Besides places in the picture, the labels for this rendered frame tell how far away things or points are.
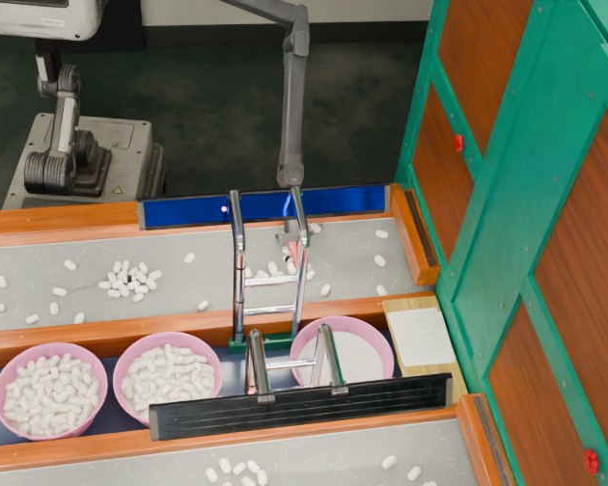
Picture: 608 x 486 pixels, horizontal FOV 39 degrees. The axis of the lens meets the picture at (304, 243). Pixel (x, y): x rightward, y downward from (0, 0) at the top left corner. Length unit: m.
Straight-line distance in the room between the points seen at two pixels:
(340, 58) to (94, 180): 1.81
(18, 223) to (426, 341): 1.18
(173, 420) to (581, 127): 0.94
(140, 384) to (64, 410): 0.19
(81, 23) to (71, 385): 0.97
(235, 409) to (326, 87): 2.65
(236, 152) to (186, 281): 1.50
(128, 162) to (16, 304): 0.88
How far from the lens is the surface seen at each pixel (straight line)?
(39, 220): 2.51
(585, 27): 1.57
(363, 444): 2.11
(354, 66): 4.31
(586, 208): 1.58
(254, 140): 3.84
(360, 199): 2.11
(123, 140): 3.15
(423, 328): 2.27
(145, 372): 2.19
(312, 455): 2.08
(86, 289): 2.36
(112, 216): 2.49
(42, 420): 2.16
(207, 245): 2.43
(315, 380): 2.00
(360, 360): 2.23
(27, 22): 2.51
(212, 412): 1.71
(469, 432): 2.06
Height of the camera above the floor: 2.59
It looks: 49 degrees down
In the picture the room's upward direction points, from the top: 6 degrees clockwise
